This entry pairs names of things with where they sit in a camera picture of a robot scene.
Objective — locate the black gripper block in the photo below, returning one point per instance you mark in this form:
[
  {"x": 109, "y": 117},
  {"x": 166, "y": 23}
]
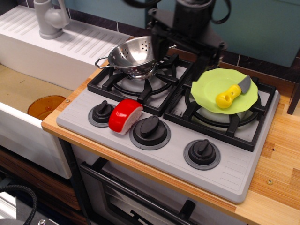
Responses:
[{"x": 190, "y": 30}]

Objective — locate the yellow handled toy knife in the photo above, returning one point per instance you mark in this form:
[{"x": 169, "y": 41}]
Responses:
[{"x": 225, "y": 99}]

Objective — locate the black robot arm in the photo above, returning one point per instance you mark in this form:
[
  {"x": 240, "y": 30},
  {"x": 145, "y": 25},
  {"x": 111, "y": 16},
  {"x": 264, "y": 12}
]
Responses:
[{"x": 196, "y": 6}]

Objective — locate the steel colander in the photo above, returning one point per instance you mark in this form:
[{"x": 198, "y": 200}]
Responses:
[{"x": 134, "y": 59}]

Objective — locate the black left burner grate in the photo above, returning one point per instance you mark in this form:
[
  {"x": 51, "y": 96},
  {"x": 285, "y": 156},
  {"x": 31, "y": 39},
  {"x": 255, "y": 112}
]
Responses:
[{"x": 154, "y": 91}]

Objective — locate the black burner grate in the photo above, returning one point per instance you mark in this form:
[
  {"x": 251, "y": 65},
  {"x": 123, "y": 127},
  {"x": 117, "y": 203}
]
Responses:
[
  {"x": 154, "y": 91},
  {"x": 246, "y": 130}
]

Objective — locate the red white cheese wedge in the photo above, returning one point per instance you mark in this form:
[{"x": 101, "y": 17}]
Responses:
[{"x": 124, "y": 115}]

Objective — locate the black middle stove knob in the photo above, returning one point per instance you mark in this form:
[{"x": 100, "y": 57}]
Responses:
[{"x": 150, "y": 133}]

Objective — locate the black stove knob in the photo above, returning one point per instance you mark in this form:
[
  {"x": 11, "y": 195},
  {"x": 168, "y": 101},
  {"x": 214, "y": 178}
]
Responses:
[
  {"x": 100, "y": 114},
  {"x": 202, "y": 155},
  {"x": 150, "y": 133}
]

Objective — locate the grey toy stove top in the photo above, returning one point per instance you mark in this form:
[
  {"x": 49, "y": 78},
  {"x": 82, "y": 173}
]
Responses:
[{"x": 230, "y": 179}]

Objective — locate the black right burner grate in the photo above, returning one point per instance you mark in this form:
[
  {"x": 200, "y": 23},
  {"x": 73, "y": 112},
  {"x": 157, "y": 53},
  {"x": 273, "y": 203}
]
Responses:
[{"x": 246, "y": 130}]

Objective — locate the black left stove knob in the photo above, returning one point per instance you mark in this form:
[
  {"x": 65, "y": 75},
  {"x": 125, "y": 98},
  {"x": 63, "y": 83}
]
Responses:
[{"x": 100, "y": 114}]

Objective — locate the black right stove knob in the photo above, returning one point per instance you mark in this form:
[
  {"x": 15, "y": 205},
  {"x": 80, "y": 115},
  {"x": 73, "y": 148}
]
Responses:
[{"x": 202, "y": 155}]

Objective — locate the grey toy faucet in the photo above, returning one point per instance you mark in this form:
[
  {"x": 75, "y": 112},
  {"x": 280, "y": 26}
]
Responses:
[{"x": 51, "y": 21}]

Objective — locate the orange plastic cup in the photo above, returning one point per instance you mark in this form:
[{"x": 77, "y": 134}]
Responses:
[{"x": 44, "y": 106}]

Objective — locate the white toy sink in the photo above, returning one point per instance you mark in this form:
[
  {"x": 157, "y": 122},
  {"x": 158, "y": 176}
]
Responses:
[{"x": 31, "y": 68}]

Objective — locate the toy oven door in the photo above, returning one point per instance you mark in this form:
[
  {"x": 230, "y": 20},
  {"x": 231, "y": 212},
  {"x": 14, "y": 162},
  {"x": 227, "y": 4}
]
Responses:
[{"x": 132, "y": 206}]

